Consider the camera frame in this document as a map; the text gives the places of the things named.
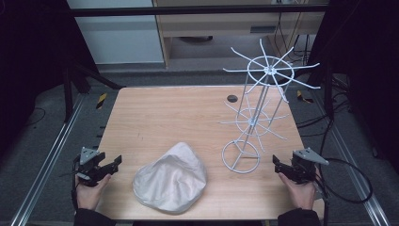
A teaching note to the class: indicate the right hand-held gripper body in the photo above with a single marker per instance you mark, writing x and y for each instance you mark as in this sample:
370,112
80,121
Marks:
305,166

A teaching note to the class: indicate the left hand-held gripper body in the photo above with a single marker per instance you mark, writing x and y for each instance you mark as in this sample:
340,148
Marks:
89,163

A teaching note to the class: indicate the white cloth hat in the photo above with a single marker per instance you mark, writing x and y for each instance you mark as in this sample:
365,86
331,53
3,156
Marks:
171,179

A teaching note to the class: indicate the person's right hand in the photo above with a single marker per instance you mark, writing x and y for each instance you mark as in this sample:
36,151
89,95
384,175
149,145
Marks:
299,193

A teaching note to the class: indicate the person's left hand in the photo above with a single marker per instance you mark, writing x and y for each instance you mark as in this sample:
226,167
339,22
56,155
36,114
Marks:
90,193

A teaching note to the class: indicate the black yellow striped tape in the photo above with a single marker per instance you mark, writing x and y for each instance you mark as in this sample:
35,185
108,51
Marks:
303,97
101,100

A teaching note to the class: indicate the black metal stand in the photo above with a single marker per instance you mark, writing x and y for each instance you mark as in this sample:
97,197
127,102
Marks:
75,81
328,91

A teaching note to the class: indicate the black curtain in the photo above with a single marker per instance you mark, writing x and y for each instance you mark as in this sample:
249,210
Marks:
31,62
370,69

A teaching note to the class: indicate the white cabinet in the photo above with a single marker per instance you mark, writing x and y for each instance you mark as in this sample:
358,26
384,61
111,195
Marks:
119,37

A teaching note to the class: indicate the wooden desk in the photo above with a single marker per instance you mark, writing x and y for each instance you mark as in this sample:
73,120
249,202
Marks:
219,25

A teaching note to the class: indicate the black horizontal bar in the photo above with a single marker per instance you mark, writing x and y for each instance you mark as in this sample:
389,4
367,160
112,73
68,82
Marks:
188,11

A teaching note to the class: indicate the aluminium floor rail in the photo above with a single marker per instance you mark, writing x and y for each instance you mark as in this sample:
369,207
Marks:
47,163
351,157

